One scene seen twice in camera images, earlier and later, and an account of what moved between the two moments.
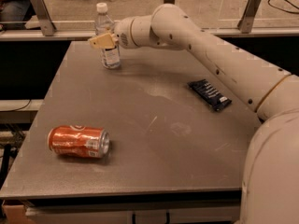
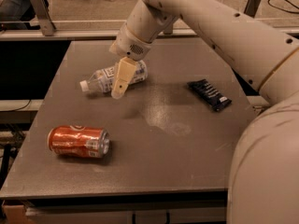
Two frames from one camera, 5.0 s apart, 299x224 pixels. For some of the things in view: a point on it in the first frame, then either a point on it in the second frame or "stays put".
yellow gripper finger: [103, 41] to [123, 76]
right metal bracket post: [246, 22] stays put
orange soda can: [78, 141] stays put
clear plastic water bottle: [105, 23] to [104, 81]
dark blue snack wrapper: [210, 94] stays put
